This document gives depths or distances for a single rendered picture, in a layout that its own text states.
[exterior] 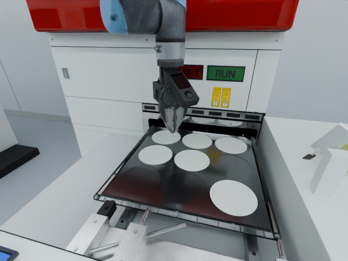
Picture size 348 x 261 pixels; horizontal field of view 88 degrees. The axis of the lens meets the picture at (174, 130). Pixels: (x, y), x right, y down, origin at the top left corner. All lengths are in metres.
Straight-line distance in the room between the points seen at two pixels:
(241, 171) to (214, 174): 0.07
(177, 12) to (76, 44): 0.46
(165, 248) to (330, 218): 0.26
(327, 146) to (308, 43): 1.90
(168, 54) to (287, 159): 0.37
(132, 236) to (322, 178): 0.33
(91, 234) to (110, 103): 0.54
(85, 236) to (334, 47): 2.29
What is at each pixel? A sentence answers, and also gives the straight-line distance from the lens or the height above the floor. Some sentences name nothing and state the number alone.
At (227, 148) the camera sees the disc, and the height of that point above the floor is 0.90.
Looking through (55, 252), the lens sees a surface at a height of 0.96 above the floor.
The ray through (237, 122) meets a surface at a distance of 0.68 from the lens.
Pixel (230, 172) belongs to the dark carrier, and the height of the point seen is 0.90.
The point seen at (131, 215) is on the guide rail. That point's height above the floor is 0.84.
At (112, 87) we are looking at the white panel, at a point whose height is 1.03.
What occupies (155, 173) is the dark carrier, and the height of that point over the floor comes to 0.90.
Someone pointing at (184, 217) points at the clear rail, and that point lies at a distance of 0.39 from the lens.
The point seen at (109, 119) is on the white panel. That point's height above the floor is 0.88.
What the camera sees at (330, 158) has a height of 1.04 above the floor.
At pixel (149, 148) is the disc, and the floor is 0.90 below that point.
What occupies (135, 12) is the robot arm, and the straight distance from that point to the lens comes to 0.41.
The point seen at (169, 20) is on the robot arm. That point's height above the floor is 1.24.
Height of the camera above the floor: 1.21
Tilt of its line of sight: 28 degrees down
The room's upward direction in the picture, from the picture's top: straight up
